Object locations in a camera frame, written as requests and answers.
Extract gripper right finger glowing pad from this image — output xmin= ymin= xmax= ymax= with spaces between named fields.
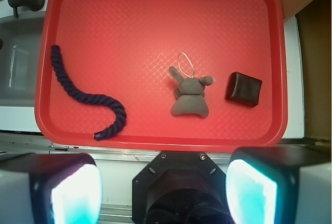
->
xmin=226 ymin=146 xmax=331 ymax=223

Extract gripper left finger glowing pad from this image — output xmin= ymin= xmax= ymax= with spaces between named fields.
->
xmin=1 ymin=152 xmax=103 ymax=223

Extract dark brown rectangular block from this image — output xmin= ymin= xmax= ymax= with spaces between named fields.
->
xmin=225 ymin=72 xmax=262 ymax=107

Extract grey plush bunny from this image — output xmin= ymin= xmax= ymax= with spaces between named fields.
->
xmin=169 ymin=52 xmax=214 ymax=118

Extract grey sink basin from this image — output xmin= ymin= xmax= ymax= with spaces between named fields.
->
xmin=1 ymin=17 xmax=44 ymax=107

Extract red plastic tray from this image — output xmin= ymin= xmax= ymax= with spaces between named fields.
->
xmin=35 ymin=0 xmax=287 ymax=152

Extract dark blue twisted rope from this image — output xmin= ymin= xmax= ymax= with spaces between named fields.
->
xmin=50 ymin=45 xmax=127 ymax=141

